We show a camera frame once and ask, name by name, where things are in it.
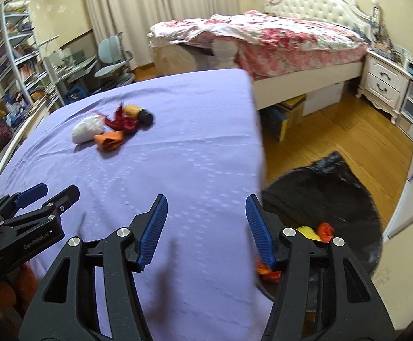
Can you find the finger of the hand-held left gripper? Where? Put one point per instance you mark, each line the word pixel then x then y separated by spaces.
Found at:
pixel 32 192
pixel 64 199

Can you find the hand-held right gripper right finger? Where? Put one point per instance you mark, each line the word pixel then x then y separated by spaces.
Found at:
pixel 259 231

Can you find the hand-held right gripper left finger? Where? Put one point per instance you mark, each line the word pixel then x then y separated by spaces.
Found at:
pixel 153 231

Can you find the red knotted plastic bag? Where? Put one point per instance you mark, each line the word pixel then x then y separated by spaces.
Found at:
pixel 325 231

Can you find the black bag lined bin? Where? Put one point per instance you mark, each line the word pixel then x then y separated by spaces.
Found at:
pixel 316 191

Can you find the person's left forearm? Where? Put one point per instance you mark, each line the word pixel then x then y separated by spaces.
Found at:
pixel 0 291

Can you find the yellow wrapper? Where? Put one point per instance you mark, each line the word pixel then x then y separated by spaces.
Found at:
pixel 307 233

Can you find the white crumpled plastic bag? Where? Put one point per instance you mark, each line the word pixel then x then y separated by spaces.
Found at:
pixel 85 129

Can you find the orange plastic bag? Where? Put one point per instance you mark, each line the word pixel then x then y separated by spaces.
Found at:
pixel 109 140

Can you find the purple tablecloth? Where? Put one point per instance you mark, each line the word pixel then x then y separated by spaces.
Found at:
pixel 192 149

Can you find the dark red crumpled wrapper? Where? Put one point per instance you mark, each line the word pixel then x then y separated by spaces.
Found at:
pixel 121 122

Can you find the blue stool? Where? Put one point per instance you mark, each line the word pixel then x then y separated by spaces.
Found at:
pixel 74 94

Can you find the blue yellow flat box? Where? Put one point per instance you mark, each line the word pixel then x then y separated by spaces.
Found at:
pixel 275 124

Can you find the brown bottle yellow label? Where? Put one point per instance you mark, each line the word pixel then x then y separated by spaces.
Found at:
pixel 144 116

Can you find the brown cardboard box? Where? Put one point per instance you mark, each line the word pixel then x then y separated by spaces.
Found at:
pixel 293 112

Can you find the white study desk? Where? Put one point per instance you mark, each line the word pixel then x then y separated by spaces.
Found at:
pixel 75 69

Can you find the white bookshelf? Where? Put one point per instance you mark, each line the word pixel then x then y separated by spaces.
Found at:
pixel 22 60

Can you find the white storage box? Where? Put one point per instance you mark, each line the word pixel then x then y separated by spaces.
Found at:
pixel 323 99

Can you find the grey blue desk chair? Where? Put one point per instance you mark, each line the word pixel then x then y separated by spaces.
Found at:
pixel 109 48

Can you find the pink floral quilt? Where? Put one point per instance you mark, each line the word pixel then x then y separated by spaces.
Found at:
pixel 281 39

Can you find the white nightstand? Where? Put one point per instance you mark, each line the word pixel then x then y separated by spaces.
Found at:
pixel 384 78

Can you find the cream curtain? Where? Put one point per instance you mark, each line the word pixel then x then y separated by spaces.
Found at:
pixel 139 7

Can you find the cluster of small bottles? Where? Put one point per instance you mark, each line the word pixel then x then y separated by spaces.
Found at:
pixel 387 39

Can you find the white tufted bed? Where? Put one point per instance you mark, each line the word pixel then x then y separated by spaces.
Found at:
pixel 316 3

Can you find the white curved rail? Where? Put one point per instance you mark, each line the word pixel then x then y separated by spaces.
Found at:
pixel 11 145

